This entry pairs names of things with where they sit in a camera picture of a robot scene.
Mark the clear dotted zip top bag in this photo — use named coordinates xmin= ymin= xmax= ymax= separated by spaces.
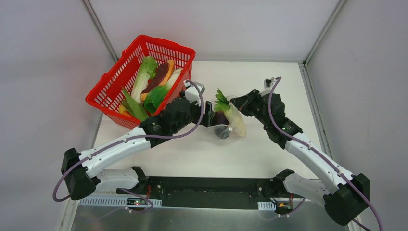
xmin=212 ymin=91 xmax=247 ymax=139

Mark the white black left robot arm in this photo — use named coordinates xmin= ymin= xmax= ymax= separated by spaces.
xmin=53 ymin=97 xmax=214 ymax=202

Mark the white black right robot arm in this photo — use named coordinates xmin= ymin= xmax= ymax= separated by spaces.
xmin=230 ymin=90 xmax=370 ymax=226

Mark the green leafy lettuce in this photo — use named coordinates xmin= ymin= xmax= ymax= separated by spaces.
xmin=130 ymin=56 xmax=158 ymax=103

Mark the yellow lemon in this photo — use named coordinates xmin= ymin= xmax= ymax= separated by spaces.
xmin=119 ymin=105 xmax=132 ymax=117

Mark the red plastic basket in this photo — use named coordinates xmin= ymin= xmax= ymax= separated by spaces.
xmin=85 ymin=35 xmax=196 ymax=129

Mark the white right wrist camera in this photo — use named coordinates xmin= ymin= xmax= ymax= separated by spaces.
xmin=260 ymin=77 xmax=278 ymax=97

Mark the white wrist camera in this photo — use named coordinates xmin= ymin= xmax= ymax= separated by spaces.
xmin=184 ymin=80 xmax=205 ymax=105
xmin=260 ymin=77 xmax=278 ymax=97

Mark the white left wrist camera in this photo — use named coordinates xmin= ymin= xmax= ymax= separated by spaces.
xmin=184 ymin=80 xmax=205 ymax=105

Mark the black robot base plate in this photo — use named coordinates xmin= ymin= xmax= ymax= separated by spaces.
xmin=130 ymin=176 xmax=296 ymax=214

